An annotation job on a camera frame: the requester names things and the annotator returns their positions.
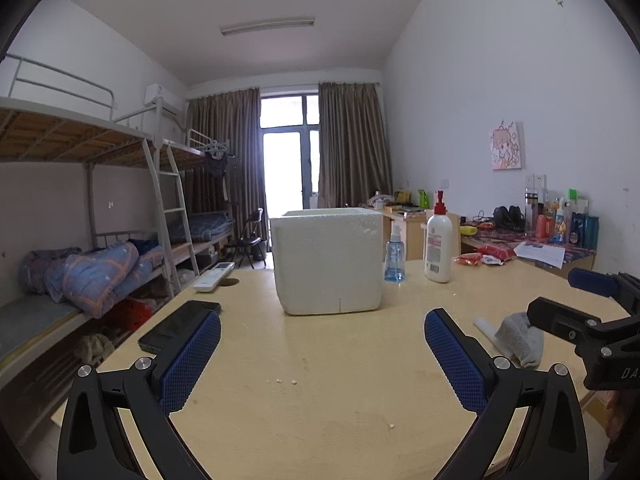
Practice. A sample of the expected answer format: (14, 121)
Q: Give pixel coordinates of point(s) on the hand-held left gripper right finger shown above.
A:
(457, 360)

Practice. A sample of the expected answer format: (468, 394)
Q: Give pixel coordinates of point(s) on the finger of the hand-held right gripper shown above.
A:
(560, 320)
(592, 282)

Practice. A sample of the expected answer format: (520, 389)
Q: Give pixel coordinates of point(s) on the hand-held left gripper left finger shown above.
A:
(192, 360)

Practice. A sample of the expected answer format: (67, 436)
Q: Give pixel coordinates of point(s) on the grey sock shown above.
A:
(520, 342)

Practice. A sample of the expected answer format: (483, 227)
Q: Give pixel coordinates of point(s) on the white foam box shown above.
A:
(325, 260)

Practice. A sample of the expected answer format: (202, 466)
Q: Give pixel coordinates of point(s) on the person's right hand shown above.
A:
(616, 412)

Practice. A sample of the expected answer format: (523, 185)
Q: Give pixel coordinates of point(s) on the black smartphone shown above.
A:
(167, 325)

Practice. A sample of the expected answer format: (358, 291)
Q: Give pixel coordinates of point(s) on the white printed paper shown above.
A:
(542, 254)

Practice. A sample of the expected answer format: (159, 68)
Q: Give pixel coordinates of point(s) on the cluster of toiletry bottles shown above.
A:
(565, 222)

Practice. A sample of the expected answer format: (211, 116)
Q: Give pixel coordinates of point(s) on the red plastic bag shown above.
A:
(130, 312)

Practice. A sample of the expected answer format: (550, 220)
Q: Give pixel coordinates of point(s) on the white remote control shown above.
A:
(214, 277)

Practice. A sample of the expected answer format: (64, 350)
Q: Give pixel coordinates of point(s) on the large red snack packet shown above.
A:
(495, 251)

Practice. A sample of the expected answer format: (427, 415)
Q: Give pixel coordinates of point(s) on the beige cloth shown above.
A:
(95, 347)

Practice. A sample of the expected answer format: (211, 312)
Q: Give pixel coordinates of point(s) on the small red snack packet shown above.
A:
(467, 259)

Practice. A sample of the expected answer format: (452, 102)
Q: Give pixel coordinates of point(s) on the patterned dark tablecloth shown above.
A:
(500, 237)

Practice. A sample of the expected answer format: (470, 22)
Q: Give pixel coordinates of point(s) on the black bag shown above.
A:
(507, 217)

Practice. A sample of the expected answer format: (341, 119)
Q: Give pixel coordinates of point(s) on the white lotion pump bottle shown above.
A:
(438, 250)

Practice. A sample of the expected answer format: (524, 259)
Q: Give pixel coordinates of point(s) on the blue spray bottle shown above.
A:
(394, 260)

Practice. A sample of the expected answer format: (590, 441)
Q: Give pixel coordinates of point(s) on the blue orange plaid quilt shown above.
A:
(100, 275)

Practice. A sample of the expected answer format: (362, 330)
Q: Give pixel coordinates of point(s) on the black folding chair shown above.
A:
(247, 245)

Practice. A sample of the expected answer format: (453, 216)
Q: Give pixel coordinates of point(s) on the yellow bowl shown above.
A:
(468, 230)

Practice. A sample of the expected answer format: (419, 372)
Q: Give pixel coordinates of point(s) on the light wooden desk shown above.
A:
(412, 235)

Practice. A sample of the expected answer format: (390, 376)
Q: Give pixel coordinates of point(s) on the dark blue plaid mattress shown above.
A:
(205, 225)

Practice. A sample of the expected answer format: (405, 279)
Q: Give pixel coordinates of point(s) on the green box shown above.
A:
(424, 199)

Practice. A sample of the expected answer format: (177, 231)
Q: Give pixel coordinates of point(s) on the grey metal bunk bed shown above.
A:
(60, 135)
(200, 195)

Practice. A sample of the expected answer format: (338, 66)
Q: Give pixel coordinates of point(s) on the dark hanging clothes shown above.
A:
(216, 162)

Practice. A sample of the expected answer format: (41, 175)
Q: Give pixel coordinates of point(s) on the brown curtain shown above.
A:
(355, 145)
(225, 160)

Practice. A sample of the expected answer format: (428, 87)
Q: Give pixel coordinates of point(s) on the glass balcony door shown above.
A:
(290, 160)

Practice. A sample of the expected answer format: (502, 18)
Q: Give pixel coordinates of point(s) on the white air conditioner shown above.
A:
(162, 99)

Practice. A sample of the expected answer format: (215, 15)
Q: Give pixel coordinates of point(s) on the ceiling tube light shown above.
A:
(268, 26)

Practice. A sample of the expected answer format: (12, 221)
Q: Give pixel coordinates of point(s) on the white wall socket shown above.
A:
(536, 180)

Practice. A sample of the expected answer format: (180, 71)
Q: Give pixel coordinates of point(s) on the cartoon wall poster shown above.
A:
(507, 145)

